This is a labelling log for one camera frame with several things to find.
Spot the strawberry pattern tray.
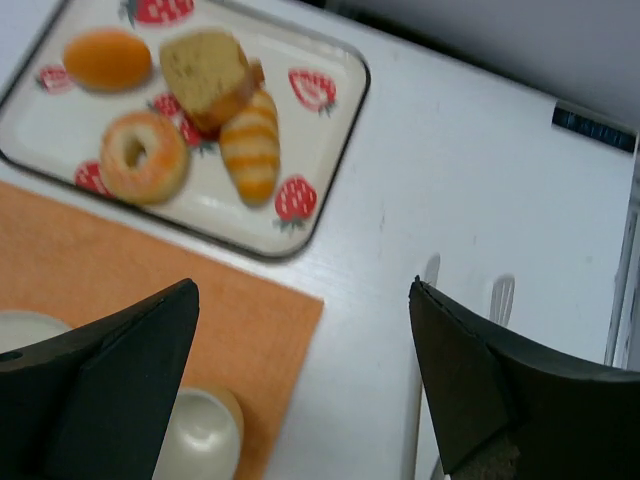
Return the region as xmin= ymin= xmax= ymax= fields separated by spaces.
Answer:
xmin=1 ymin=1 xmax=370 ymax=258

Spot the white blue ceramic plate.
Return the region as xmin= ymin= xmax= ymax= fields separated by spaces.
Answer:
xmin=0 ymin=310 xmax=71 ymax=353

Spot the glazed bagel ring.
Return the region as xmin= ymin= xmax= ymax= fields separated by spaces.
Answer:
xmin=99 ymin=110 xmax=191 ymax=205

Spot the striped bread roll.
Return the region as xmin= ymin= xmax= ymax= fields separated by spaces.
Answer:
xmin=218 ymin=89 xmax=280 ymax=207

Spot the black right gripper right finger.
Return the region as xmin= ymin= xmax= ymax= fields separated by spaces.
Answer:
xmin=409 ymin=280 xmax=639 ymax=479

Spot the round orange bun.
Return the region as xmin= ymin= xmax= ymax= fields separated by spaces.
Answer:
xmin=62 ymin=28 xmax=153 ymax=92

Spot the blue label sticker right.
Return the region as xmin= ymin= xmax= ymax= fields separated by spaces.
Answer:
xmin=551 ymin=101 xmax=638 ymax=154

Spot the aluminium table frame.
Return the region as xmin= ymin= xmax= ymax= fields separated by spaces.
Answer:
xmin=605 ymin=149 xmax=639 ymax=369

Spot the yellow cup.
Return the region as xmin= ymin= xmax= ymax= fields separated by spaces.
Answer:
xmin=153 ymin=386 xmax=244 ymax=480

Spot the orange placemat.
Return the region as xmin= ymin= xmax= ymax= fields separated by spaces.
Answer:
xmin=1 ymin=184 xmax=324 ymax=479

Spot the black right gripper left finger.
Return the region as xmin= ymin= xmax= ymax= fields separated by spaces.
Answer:
xmin=1 ymin=279 xmax=199 ymax=479

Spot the brown bread slice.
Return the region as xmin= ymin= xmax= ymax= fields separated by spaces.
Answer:
xmin=159 ymin=29 xmax=265 ymax=132

